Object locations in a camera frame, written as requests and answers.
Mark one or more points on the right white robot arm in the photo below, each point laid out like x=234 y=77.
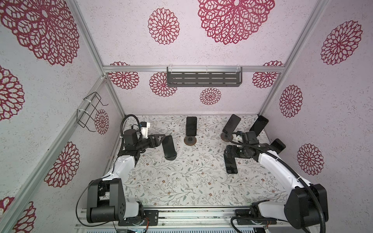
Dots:
x=306 y=204

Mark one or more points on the black phone on white stand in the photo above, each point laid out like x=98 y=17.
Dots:
x=278 y=146

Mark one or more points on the black wire wall rack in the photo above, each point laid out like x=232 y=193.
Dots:
x=93 y=117

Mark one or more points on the centre wood-rim phone stand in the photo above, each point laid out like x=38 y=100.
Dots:
x=190 y=140

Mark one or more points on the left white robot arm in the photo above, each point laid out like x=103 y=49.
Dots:
x=106 y=201

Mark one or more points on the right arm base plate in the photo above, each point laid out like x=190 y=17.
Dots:
x=247 y=217

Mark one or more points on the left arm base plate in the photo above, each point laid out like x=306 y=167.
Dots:
x=146 y=218

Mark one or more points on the grey wall shelf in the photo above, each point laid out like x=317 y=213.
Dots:
x=203 y=79

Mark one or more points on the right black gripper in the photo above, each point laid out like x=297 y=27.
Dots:
x=228 y=150

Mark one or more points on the dark grey round stand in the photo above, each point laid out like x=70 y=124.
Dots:
x=170 y=156

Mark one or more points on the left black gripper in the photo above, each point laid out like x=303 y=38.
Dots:
x=155 y=142

